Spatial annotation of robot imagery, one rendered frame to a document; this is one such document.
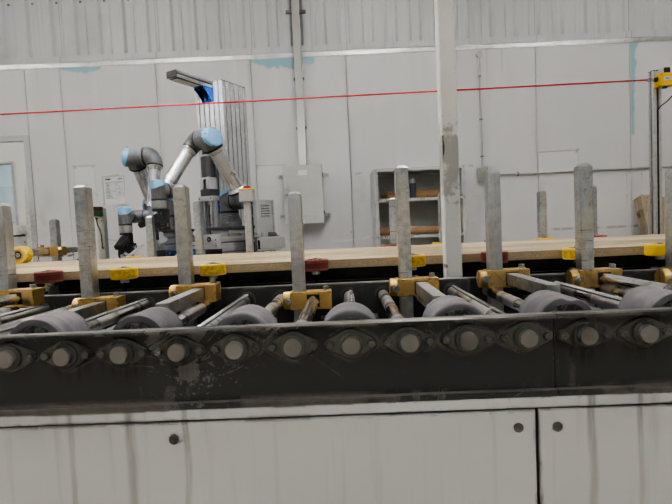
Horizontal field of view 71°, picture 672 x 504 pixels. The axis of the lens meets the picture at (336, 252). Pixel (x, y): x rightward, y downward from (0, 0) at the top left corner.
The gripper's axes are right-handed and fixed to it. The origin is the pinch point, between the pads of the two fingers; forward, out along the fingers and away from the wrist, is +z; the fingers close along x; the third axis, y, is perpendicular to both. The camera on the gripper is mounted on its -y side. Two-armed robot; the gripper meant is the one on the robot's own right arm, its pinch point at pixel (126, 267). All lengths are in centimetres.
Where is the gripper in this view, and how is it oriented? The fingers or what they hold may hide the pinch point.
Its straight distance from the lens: 303.5
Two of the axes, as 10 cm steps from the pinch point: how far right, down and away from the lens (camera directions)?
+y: 0.2, -0.5, 10.0
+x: -10.0, 0.4, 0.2
